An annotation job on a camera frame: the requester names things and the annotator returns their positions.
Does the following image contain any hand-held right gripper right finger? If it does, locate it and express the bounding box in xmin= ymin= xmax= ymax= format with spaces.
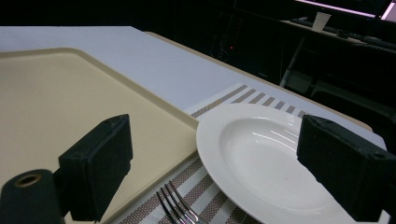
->
xmin=296 ymin=114 xmax=396 ymax=222

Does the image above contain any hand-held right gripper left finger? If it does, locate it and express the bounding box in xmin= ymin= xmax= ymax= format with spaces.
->
xmin=59 ymin=114 xmax=134 ymax=222

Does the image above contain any white-legged desk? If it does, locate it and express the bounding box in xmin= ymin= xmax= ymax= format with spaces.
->
xmin=278 ymin=19 xmax=396 ymax=90

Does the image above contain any brown striped placemat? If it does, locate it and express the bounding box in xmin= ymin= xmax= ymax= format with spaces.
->
xmin=116 ymin=82 xmax=308 ymax=224

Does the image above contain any dark monitor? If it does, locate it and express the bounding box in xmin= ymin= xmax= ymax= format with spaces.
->
xmin=293 ymin=0 xmax=396 ymax=21

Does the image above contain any beige plastic tray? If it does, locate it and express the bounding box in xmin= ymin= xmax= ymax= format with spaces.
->
xmin=0 ymin=47 xmax=200 ymax=224

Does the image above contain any silver metal fork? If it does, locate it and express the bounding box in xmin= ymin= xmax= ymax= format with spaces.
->
xmin=156 ymin=180 xmax=208 ymax=224

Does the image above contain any white round plate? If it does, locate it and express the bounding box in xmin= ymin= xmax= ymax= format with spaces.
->
xmin=195 ymin=103 xmax=390 ymax=224

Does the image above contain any pale blue table sheet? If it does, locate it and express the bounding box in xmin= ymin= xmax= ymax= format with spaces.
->
xmin=0 ymin=25 xmax=387 ymax=150

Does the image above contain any black keyboard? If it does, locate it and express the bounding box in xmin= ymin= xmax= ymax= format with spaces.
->
xmin=290 ymin=17 xmax=396 ymax=50

